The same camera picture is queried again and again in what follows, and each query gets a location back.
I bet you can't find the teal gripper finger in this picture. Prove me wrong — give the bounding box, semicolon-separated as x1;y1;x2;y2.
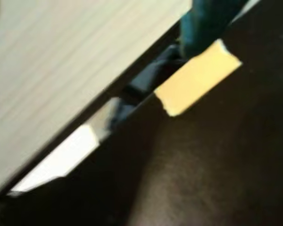
178;0;249;58

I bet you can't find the light wooden panel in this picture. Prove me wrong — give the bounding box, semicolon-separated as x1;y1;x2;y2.
0;0;193;201

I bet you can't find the wide beige masking tape strip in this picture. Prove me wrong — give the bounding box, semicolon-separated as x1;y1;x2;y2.
154;39;243;117

